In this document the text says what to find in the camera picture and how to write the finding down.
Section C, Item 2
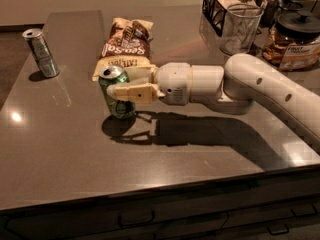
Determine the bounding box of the snack jar with black lid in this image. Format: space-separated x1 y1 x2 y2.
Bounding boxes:
262 10 320 71

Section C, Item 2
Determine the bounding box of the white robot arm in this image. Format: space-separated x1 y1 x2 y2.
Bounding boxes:
106 54 320 147

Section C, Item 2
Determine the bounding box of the black drawer handle right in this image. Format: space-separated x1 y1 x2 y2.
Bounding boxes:
267 224 290 236

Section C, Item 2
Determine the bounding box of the black wire basket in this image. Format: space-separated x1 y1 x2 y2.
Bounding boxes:
202 0 267 37

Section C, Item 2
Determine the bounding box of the silver slim can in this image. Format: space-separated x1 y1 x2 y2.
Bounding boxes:
22 28 60 78

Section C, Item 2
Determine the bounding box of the green soda can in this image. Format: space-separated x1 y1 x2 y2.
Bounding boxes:
98 65 135 119

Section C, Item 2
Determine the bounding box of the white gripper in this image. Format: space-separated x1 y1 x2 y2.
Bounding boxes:
107 62 191 106

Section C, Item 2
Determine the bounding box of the dark drawer cabinet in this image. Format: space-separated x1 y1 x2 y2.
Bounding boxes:
1 166 320 240

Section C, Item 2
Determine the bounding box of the brown chip bag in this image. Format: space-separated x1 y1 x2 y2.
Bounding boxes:
92 17 153 82

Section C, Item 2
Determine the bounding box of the black drawer handle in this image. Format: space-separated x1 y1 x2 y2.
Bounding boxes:
267 224 290 236
118 210 155 229

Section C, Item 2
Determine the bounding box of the black drawer handle left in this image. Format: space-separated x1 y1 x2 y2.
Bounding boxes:
118 210 155 229

